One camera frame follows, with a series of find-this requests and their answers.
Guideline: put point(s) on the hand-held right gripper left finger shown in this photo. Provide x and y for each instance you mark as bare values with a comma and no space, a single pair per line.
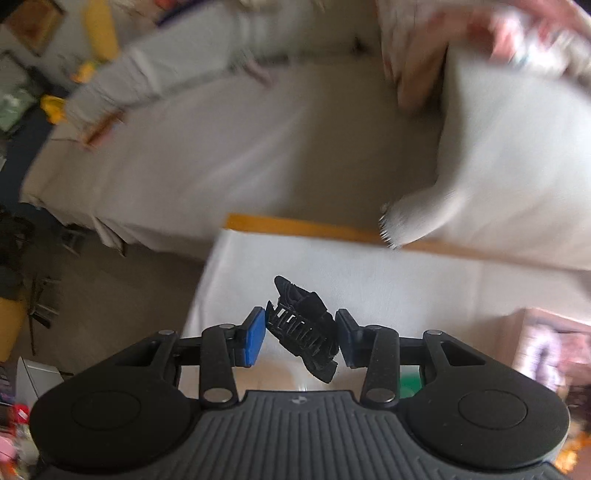
255,337

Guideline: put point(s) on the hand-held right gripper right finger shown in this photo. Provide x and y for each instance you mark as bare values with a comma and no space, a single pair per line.
347,339

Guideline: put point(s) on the black hair claw clip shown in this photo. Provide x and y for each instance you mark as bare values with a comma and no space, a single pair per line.
300,332

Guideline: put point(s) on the pink cardboard box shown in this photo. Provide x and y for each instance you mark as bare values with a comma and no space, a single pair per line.
517,350

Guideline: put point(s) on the purple pink plush slipper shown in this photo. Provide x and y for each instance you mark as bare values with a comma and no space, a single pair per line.
547,355

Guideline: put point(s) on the beige tablecloth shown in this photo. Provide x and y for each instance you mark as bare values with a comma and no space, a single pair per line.
369,277

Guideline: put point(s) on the green lidded air freshener jar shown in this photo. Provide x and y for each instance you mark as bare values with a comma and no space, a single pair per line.
412,386

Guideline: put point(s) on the bed with beige sheet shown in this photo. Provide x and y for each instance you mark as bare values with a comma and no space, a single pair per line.
231,152

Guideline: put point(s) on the white box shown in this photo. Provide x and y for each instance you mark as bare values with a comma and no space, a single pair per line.
37,378

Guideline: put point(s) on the dark furniture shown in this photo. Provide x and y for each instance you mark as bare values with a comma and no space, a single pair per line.
18,258

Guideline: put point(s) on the pink floral blanket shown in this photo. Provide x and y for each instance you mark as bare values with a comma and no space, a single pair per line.
415,46

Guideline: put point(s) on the yellow cloth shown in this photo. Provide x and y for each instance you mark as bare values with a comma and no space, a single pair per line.
54,108

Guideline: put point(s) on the yellow pillow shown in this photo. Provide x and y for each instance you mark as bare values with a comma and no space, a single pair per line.
99,27

